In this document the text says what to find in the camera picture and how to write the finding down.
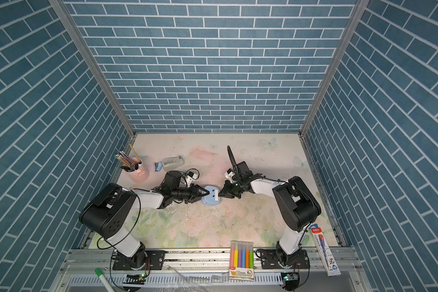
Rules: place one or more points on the green capped marker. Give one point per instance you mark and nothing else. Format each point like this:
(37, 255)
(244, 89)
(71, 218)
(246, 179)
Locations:
(104, 281)

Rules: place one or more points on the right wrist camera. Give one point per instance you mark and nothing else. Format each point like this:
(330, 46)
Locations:
(230, 174)

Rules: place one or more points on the light blue alarm clock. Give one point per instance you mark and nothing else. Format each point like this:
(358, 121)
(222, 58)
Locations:
(212, 198)

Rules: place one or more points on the highlighter marker pack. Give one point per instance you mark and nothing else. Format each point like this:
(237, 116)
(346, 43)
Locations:
(241, 263)

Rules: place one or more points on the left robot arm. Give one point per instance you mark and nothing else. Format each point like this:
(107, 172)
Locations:
(107, 213)

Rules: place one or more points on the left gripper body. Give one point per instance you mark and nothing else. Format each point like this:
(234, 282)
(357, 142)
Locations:
(185, 194)

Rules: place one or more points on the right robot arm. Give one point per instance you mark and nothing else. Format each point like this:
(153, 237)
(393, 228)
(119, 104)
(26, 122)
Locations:
(298, 206)

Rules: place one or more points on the small blue white item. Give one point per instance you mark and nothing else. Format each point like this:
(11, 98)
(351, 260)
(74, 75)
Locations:
(158, 166)

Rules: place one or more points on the pink pencil cup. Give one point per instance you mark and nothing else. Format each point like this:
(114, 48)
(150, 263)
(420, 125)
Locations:
(133, 166)

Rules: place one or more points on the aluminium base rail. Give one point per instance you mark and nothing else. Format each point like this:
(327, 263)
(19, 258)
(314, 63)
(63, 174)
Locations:
(207, 270)

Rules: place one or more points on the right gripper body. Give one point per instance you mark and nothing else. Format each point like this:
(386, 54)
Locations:
(235, 189)

